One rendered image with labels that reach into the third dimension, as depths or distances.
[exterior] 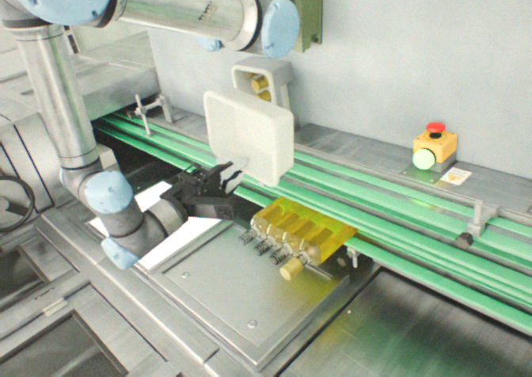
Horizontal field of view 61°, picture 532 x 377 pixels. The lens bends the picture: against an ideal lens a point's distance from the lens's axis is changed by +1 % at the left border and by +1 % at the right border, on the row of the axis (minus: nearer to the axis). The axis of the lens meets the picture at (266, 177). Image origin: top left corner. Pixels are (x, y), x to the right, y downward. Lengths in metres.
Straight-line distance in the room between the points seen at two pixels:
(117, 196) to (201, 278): 0.52
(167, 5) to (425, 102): 0.62
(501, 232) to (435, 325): 0.31
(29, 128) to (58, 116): 0.92
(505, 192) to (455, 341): 0.35
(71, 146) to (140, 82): 1.07
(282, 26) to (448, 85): 0.39
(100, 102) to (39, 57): 1.04
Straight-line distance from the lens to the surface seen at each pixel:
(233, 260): 1.31
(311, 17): 1.17
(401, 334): 1.14
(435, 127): 1.05
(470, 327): 1.17
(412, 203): 1.01
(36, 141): 1.83
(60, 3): 0.70
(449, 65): 1.05
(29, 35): 0.86
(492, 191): 1.03
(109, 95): 1.90
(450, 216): 0.98
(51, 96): 0.88
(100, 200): 0.84
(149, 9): 0.78
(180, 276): 1.32
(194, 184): 0.96
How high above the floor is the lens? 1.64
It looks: 33 degrees down
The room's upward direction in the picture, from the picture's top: 123 degrees counter-clockwise
